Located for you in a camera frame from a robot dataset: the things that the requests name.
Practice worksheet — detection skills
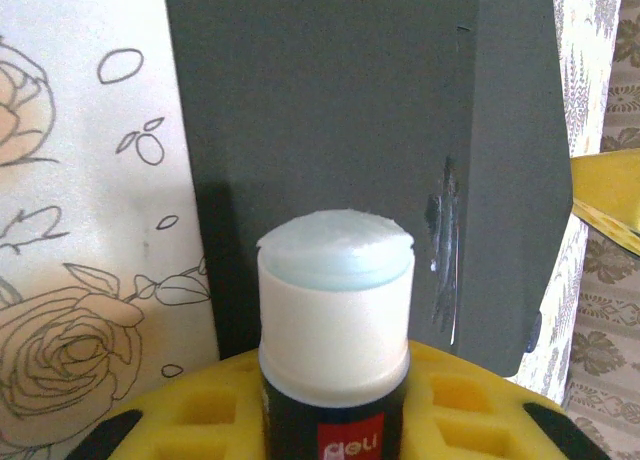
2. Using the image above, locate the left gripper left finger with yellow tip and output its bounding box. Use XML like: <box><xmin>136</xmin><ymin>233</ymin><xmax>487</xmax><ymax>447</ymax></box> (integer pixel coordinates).
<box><xmin>64</xmin><ymin>352</ymin><xmax>274</xmax><ymax>460</ymax></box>

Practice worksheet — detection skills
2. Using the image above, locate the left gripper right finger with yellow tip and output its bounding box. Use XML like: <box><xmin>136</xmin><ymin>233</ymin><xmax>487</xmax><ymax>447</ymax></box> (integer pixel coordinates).
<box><xmin>399</xmin><ymin>339</ymin><xmax>619</xmax><ymax>460</ymax></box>

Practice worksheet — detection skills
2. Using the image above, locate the blue glue stick cap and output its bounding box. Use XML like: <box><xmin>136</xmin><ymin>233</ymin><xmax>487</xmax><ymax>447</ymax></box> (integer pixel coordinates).
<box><xmin>522</xmin><ymin>309</ymin><xmax>545</xmax><ymax>355</ymax></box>

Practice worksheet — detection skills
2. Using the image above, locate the blue and white glue stick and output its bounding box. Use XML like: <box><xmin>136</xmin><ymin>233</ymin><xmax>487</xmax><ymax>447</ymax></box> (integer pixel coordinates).
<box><xmin>256</xmin><ymin>208</ymin><xmax>417</xmax><ymax>460</ymax></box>

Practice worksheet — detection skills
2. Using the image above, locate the black envelope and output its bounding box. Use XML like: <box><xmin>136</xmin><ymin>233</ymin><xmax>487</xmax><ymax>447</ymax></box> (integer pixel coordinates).
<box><xmin>162</xmin><ymin>0</ymin><xmax>575</xmax><ymax>380</ymax></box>

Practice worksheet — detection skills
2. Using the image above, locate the floral tablecloth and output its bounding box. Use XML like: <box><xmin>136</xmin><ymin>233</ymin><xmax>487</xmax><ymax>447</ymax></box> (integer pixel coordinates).
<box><xmin>0</xmin><ymin>0</ymin><xmax>626</xmax><ymax>460</ymax></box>

